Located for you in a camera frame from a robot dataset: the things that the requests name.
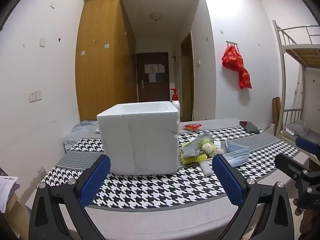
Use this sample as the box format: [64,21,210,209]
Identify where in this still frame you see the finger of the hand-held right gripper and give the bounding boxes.
[295,137,320,156]
[274,153,309,180]

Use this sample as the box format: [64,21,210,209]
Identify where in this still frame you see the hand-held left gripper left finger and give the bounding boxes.
[29,154,112,240]

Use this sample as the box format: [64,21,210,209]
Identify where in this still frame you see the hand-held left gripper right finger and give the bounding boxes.
[211,153,295,240]

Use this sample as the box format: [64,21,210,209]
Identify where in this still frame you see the clear green plastic packet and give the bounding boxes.
[181,132,223,161]

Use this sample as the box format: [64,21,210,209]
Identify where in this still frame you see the grey sock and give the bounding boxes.
[181,147,200,159]

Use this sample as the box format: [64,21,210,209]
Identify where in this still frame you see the white foam box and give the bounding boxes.
[97,101,180,176]

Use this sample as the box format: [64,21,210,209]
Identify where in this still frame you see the small white cylinder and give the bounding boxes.
[200,160,214,176]

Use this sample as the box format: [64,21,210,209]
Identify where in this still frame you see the pleated face mask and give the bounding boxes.
[222,140,250,167]

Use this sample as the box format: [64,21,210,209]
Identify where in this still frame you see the wooden boards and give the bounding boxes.
[272,97,282,130]

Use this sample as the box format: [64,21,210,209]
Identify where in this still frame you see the grey bedding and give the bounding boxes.
[64,120,101,153]

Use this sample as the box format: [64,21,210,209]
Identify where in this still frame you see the houndstooth tablecloth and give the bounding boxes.
[41,125,300,209]

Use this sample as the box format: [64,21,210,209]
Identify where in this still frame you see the black smartphone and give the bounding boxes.
[239,121,260,134]

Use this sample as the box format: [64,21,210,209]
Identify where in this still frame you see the red snack packet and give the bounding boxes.
[182,123,202,131]

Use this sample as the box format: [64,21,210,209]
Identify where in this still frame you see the stack of papers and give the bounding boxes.
[0,175,19,213]

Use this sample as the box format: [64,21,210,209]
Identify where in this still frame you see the red plastic bag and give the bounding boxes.
[237,67,252,90]
[222,45,244,72]

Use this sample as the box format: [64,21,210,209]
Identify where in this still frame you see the metal bunk bed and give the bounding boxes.
[272,20,320,140]

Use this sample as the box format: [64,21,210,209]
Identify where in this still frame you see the white pump bottle red cap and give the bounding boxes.
[169,88,181,113]

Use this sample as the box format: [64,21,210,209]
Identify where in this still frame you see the dark brown entrance door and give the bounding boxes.
[136,52,169,103]

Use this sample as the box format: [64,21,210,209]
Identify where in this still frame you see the wooden side door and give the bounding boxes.
[180,31,195,122]

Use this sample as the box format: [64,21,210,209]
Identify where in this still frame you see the wooden wardrobe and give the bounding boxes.
[75,0,137,122]

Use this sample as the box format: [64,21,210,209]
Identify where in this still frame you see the white door notice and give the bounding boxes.
[144,64,164,74]

